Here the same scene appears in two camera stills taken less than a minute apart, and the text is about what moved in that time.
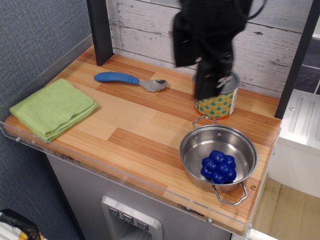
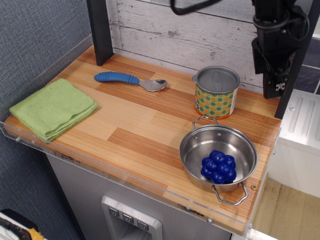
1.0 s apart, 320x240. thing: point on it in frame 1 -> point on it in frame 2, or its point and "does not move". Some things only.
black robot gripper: x=205 y=29 -> x=281 y=36
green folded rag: x=54 y=109 does not move
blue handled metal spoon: x=152 y=85 does not move
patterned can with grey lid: x=221 y=106 does not move
